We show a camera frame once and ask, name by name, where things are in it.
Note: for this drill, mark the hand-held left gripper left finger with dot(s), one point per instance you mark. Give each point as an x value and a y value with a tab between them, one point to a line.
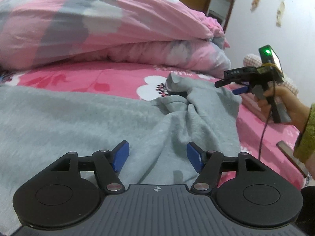
120	156

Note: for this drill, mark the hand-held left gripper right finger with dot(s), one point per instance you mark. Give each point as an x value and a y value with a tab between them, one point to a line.
194	157

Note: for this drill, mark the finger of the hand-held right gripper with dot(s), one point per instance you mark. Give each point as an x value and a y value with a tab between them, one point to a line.
237	74
240	90

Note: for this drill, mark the person's right hand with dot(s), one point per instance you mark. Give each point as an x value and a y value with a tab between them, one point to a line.
292	108

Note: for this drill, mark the cream folded knit blanket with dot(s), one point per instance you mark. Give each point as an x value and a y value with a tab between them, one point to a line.
249	59

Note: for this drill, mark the pink floral bed sheet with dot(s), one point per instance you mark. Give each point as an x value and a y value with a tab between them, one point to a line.
73	78

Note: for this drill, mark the dark cloth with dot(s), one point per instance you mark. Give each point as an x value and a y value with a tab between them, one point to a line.
307	209

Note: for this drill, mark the pink grey patterned quilt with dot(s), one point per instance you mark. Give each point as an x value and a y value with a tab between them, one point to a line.
98	24

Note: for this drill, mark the long paper wall hanging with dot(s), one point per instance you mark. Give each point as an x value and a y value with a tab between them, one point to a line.
280	14

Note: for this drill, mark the short paper wall hanging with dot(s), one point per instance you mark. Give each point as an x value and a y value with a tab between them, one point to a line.
255	2

